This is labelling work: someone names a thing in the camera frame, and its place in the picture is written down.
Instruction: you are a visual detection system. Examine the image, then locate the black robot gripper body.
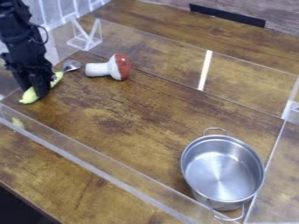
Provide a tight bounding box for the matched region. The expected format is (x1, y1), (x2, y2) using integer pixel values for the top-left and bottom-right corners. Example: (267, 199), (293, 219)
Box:
(0, 0), (52, 78)

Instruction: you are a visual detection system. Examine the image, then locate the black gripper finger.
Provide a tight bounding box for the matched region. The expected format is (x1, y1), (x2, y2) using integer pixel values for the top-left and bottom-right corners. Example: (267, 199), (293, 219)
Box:
(9, 66), (32, 91)
(29, 70), (54, 98)

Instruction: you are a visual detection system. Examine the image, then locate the red and white toy mushroom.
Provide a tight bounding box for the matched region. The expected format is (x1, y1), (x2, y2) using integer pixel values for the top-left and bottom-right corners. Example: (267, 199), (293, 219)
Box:
(85, 52), (130, 81)

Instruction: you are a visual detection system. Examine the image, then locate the black strip on table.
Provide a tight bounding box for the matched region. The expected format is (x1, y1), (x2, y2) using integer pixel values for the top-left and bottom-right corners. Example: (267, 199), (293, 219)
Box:
(189, 3), (267, 28)

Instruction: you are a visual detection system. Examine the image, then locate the stainless steel pot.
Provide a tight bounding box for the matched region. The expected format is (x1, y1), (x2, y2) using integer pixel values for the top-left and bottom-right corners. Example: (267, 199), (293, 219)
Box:
(180, 127), (265, 221)

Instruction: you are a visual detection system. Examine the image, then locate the clear acrylic triangle bracket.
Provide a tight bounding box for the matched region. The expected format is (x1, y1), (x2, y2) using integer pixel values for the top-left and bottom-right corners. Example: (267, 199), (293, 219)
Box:
(66, 18), (102, 51)

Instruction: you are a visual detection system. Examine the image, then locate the clear acrylic barrier wall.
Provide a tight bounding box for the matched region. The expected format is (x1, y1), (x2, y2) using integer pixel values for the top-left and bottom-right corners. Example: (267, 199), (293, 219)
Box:
(0, 17), (299, 224)

